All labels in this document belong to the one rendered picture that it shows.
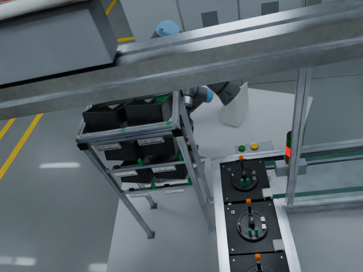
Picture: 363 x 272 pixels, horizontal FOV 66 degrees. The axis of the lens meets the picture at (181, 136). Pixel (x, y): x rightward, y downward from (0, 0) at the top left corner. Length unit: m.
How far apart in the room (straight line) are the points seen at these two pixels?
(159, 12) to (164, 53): 4.00
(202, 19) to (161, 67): 3.94
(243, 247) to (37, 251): 2.15
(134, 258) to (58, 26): 1.37
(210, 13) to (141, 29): 1.05
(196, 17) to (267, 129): 2.68
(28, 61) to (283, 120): 1.73
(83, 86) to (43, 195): 3.08
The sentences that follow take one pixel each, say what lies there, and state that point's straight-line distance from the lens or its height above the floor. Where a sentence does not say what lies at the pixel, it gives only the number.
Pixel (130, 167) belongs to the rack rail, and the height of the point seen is 1.47.
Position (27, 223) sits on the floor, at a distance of 3.30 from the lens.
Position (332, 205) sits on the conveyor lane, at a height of 0.93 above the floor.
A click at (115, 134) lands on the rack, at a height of 1.66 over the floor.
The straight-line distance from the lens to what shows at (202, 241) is 1.51.
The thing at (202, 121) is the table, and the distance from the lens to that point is 1.98.
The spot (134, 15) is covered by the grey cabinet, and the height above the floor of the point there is 0.65.
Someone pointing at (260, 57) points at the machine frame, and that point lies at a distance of 0.32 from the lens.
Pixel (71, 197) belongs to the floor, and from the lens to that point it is 3.17.
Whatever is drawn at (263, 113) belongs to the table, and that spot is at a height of 0.86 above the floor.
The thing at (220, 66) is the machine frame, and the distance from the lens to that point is 0.32.
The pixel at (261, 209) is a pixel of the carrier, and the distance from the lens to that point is 1.43.
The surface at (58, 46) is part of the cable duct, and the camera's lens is 0.33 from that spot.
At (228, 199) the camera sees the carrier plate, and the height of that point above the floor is 0.97.
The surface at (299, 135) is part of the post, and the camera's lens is 1.04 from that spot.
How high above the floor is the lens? 2.25
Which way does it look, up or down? 46 degrees down
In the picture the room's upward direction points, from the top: 19 degrees counter-clockwise
